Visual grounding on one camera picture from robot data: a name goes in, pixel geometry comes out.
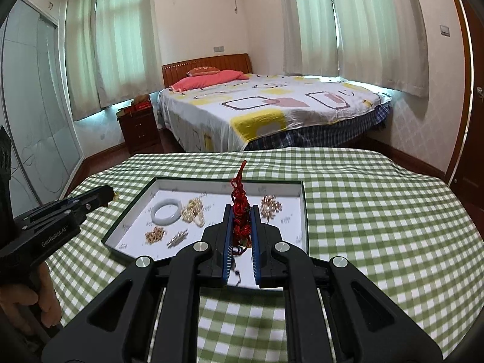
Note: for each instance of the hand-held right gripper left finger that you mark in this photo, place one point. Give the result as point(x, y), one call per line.
point(227, 245)

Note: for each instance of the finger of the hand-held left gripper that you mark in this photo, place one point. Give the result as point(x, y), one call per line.
point(94, 193)
point(96, 205)

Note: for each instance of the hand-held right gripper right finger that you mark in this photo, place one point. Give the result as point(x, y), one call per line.
point(255, 245)

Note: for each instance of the silver rhinestone brooch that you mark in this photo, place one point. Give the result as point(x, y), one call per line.
point(177, 239)

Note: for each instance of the green jewelry tray box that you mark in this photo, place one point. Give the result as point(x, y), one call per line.
point(211, 191)

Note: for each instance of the person's left hand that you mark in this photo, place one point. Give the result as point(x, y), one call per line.
point(15, 298)

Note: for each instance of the gold pearl brooch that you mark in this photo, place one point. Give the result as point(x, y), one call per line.
point(270, 206)

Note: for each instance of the white jade bangle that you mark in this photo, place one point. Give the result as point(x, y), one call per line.
point(158, 217)

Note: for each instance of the wooden nightstand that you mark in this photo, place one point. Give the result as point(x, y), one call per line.
point(140, 132)

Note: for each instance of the red box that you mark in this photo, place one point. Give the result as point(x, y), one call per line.
point(140, 106)

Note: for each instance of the brown plush toy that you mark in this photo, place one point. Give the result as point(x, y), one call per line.
point(140, 99)

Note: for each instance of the glass sliding wardrobe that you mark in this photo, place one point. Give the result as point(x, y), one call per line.
point(34, 102)

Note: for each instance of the green checked tablecloth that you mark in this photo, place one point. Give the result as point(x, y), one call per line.
point(370, 215)

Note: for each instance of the plaid bed skirt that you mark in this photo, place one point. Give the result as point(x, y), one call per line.
point(321, 132)

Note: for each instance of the white curtain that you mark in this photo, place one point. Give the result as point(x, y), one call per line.
point(81, 53)
point(124, 37)
point(310, 19)
point(378, 26)

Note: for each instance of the patterned bedspread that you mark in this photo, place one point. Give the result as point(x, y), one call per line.
point(264, 102)

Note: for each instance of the pink pillow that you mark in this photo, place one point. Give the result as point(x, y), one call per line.
point(204, 80)

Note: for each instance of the orange pillow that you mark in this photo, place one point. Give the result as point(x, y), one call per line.
point(203, 71)

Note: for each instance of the wooden bed headboard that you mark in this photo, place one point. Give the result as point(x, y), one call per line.
point(208, 61)

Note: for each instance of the wooden door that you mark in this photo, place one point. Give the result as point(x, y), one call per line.
point(474, 140)

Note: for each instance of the wall light switch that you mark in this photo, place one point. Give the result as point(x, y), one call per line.
point(445, 30)

